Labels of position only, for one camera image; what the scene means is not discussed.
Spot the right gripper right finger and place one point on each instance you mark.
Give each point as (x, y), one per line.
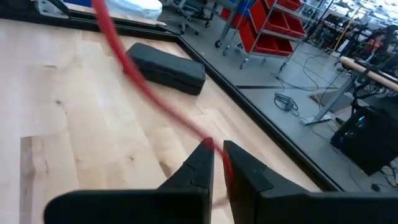
(295, 208)

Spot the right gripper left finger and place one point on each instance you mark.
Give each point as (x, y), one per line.
(140, 207)

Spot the small black floor plug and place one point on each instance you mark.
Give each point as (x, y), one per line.
(375, 187)

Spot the black computer box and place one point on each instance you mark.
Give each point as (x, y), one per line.
(367, 140)

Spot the black rounded case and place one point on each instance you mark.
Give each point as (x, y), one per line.
(168, 67)

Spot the workbench with wooden edge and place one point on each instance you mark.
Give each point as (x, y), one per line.
(367, 73)

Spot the red plastic storage bin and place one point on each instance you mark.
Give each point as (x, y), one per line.
(267, 18)
(258, 40)
(295, 28)
(287, 3)
(284, 48)

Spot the white bin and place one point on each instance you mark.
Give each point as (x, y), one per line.
(136, 7)

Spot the wooden-top rolling table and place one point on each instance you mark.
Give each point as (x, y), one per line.
(228, 15)

